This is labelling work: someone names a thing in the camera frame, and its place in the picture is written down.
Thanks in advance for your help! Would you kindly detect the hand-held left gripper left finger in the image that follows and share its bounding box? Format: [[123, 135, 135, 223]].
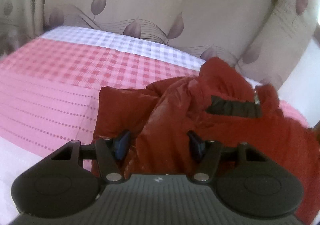
[[50, 130, 132, 184]]

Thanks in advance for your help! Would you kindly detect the red jacket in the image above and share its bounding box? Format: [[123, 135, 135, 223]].
[[91, 57, 320, 224]]

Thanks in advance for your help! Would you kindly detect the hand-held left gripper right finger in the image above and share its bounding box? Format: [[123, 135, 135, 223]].
[[186, 131, 273, 185]]

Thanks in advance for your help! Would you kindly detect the pink checked blanket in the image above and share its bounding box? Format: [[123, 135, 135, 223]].
[[0, 26, 313, 220]]

